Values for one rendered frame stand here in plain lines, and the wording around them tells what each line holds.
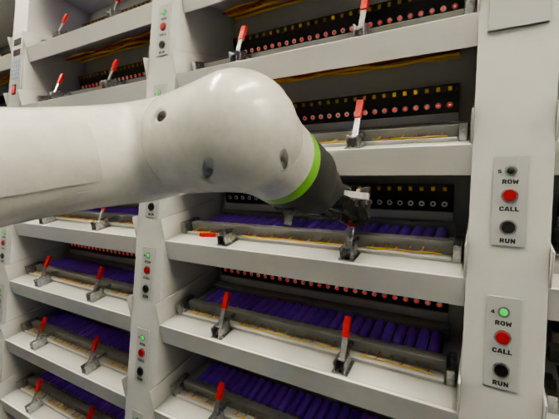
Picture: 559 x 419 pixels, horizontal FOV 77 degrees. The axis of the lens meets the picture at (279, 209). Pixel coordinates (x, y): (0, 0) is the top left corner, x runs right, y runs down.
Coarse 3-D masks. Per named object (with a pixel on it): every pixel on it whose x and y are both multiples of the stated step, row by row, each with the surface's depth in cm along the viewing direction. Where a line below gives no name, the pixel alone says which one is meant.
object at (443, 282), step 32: (192, 256) 77; (224, 256) 72; (256, 256) 68; (288, 256) 64; (320, 256) 63; (384, 256) 60; (448, 256) 58; (384, 288) 57; (416, 288) 54; (448, 288) 52
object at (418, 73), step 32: (128, 0) 122; (288, 0) 90; (320, 0) 86; (352, 0) 82; (384, 0) 78; (256, 32) 95; (96, 64) 130; (128, 64) 121; (416, 64) 74; (448, 64) 71; (288, 96) 89; (320, 96) 84; (224, 192) 98; (448, 320) 69
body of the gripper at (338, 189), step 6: (336, 180) 44; (336, 186) 44; (342, 186) 46; (348, 186) 47; (336, 192) 44; (342, 192) 46; (330, 198) 44; (336, 198) 45; (342, 198) 46; (348, 198) 47; (324, 204) 44; (330, 204) 45; (336, 204) 50; (342, 204) 49; (318, 210) 45; (324, 210) 45
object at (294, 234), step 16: (192, 224) 84; (208, 224) 82; (224, 224) 79; (240, 224) 78; (256, 224) 77; (304, 240) 70; (320, 240) 69; (336, 240) 67; (368, 240) 64; (384, 240) 62; (400, 240) 61; (416, 240) 60; (432, 240) 59; (448, 240) 58
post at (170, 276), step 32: (160, 0) 84; (192, 32) 85; (224, 32) 95; (160, 64) 83; (160, 224) 81; (160, 256) 81; (160, 288) 80; (160, 352) 81; (192, 352) 90; (128, 384) 84; (128, 416) 83
